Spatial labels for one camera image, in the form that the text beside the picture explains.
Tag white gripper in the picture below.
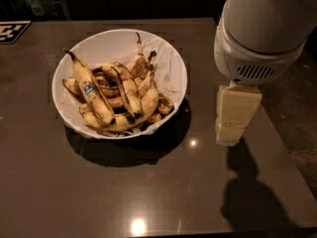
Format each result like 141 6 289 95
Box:
214 3 306 146

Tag long curved bottom banana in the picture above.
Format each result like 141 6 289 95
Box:
79 72 159 133

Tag banana with blue sticker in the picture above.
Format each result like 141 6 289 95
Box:
63 48 116 126

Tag dark banana at right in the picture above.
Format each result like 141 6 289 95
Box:
158 94 174 115

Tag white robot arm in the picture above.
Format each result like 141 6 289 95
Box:
214 0 317 146

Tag small banana at left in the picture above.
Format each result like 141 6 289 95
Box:
62 77 84 102

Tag white bowl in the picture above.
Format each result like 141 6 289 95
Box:
52 28 188 141

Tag spotted banana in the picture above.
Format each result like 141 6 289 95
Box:
100 61 143 119

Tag black white marker tag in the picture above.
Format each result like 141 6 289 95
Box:
0 21 31 45

